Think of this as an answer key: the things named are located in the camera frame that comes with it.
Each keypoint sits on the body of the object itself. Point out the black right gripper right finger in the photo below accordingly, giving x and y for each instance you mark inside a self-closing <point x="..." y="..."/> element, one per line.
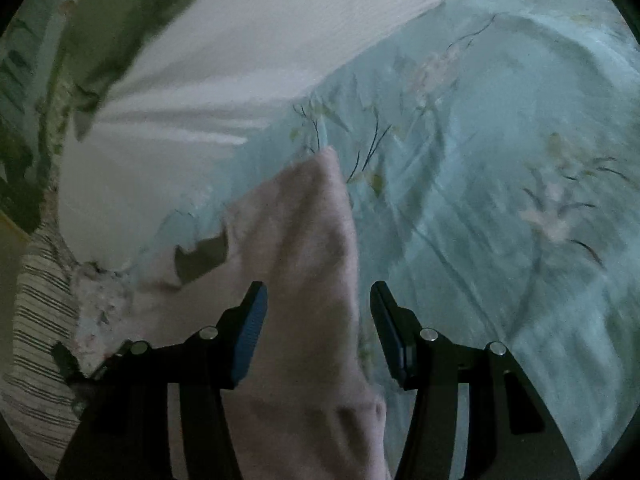
<point x="475" y="416"/>

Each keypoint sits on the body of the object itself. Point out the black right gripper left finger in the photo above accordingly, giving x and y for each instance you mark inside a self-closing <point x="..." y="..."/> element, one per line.
<point x="158" y="401"/>

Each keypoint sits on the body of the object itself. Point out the pink fleece garment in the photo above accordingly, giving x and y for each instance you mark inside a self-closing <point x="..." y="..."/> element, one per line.
<point x="305" y="409"/>

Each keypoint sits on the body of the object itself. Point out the striped plaid bed cover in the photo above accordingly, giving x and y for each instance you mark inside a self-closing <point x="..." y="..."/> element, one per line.
<point x="35" y="401"/>

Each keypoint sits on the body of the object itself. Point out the white floral pillow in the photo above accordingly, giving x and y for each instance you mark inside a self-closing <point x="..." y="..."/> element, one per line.
<point x="103" y="302"/>

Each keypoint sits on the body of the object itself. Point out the light blue floral bed sheet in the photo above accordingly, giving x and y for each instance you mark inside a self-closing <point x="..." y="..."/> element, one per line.
<point x="491" y="154"/>

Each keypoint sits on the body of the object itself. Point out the green patterned pillow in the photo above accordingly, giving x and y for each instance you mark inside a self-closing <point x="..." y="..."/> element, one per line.
<point x="58" y="60"/>

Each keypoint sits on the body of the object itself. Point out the white ribbed blanket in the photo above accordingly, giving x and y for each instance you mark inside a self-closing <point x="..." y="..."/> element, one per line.
<point x="196" y="91"/>

